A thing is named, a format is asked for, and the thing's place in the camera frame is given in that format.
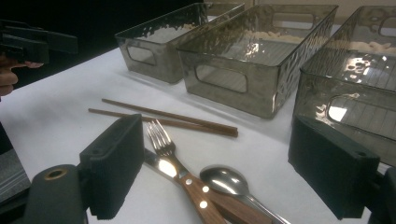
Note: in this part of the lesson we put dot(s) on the brown wooden chopstick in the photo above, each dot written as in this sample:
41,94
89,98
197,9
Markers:
174,116
193,125

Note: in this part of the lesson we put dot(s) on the metal spoon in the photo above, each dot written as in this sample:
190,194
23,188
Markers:
222,180

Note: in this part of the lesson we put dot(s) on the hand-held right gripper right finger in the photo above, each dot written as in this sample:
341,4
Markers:
330,168

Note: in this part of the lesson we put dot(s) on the smoky clear plastic bin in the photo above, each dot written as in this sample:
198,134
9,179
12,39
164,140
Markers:
168,65
311,99
224,102

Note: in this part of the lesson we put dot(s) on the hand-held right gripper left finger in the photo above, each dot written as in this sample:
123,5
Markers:
115,165

